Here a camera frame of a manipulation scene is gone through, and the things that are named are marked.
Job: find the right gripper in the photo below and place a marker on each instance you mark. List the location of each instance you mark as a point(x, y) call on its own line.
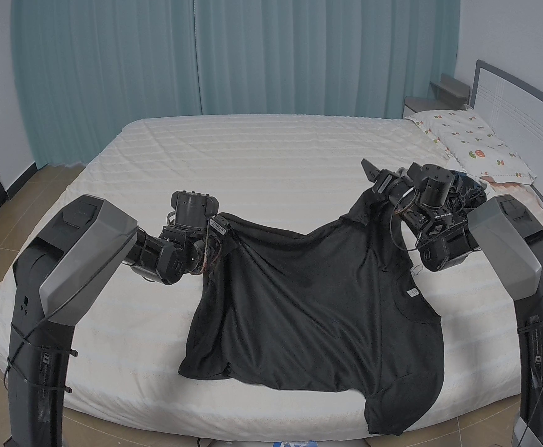
point(397, 186)

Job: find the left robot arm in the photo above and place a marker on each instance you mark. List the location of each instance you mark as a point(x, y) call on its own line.
point(80, 249)

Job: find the bed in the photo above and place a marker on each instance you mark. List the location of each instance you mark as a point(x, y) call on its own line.
point(252, 165)

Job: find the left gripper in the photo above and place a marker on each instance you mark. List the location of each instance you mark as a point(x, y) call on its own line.
point(219, 233)

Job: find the blue-green curtain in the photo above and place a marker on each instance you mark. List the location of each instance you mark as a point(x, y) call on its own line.
point(322, 40)
point(103, 63)

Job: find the white printed pillow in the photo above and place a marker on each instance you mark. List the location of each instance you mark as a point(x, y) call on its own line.
point(471, 138)

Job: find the pile of clothes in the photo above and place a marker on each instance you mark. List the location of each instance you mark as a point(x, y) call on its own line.
point(471, 193)

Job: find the grey bedside table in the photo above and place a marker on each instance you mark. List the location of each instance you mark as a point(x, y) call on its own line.
point(420, 105)

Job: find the black T-shirt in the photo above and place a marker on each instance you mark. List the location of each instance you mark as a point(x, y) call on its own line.
point(299, 296)

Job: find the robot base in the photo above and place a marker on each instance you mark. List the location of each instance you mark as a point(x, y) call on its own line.
point(294, 444)

